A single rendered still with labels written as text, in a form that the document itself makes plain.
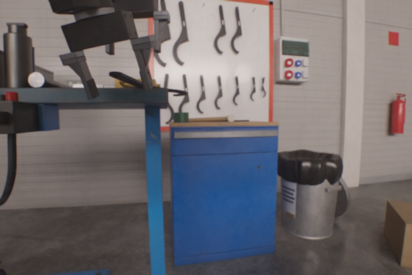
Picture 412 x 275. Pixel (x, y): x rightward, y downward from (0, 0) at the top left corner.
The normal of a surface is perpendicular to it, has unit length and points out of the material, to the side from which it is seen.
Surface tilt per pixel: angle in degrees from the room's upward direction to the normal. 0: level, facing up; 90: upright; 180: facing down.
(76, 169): 90
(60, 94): 90
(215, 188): 90
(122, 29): 114
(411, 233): 90
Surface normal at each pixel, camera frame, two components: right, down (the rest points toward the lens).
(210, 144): 0.18, 0.08
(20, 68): 0.70, 0.06
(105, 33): -0.07, 0.48
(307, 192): -0.44, 0.13
